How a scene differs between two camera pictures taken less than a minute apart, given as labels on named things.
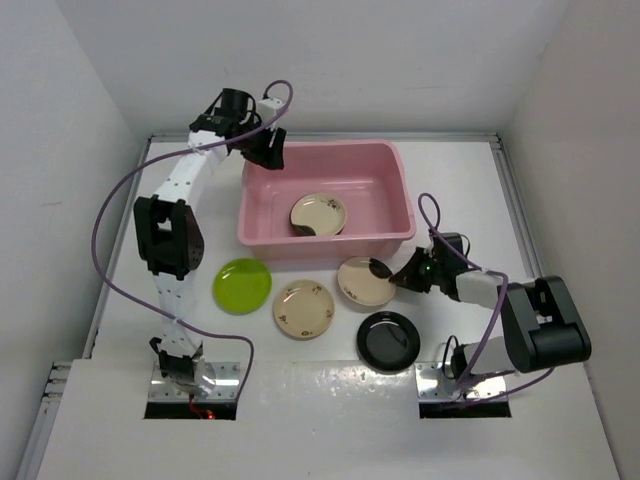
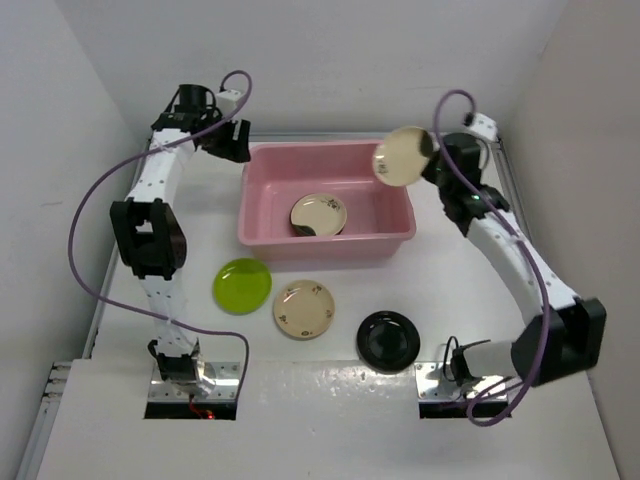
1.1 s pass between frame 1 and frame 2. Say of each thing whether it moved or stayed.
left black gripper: moved
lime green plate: stayed
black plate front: stayed
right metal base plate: stayed
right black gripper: moved
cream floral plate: stayed
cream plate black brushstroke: moved
